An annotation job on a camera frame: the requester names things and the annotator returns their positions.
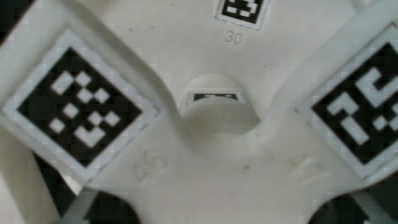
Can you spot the white round table top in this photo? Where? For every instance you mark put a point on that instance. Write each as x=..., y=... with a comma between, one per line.
x=236, y=50

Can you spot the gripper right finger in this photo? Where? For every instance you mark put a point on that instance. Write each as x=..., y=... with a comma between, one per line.
x=355, y=208

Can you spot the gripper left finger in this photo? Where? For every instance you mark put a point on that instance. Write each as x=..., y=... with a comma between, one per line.
x=98, y=208

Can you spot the white cylindrical table leg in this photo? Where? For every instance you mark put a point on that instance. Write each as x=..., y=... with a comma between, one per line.
x=217, y=112

